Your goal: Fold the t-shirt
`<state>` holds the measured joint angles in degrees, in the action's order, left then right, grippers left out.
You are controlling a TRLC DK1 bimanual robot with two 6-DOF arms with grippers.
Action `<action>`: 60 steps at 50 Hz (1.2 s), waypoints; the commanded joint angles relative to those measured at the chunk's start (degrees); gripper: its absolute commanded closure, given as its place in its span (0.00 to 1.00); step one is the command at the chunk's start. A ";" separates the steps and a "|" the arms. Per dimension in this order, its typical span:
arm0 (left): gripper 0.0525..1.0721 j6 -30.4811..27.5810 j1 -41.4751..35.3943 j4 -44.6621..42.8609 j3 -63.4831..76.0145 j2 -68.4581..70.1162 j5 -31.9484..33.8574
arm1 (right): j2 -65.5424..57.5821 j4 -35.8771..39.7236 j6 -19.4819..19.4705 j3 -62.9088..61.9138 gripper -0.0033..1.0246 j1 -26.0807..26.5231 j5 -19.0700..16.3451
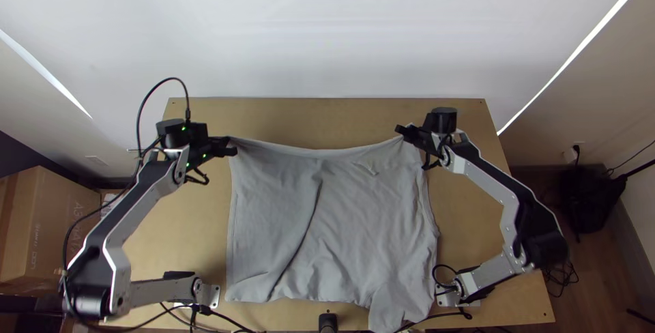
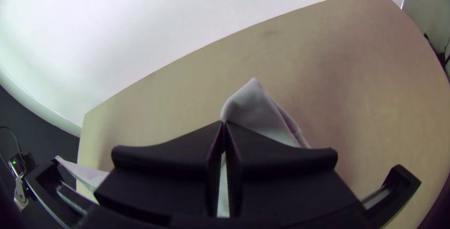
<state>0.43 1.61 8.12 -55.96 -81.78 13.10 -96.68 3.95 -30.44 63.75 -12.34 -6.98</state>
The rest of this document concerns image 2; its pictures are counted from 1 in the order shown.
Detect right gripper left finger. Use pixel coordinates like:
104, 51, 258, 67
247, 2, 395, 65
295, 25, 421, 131
94, 120, 225, 223

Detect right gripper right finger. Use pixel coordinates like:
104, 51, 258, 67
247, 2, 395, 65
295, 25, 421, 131
225, 120, 362, 223

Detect grey t-shirt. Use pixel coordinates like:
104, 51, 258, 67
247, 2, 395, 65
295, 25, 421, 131
54, 77, 312, 219

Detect black cable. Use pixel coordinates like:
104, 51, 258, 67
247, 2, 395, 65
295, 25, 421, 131
0, 127, 23, 154

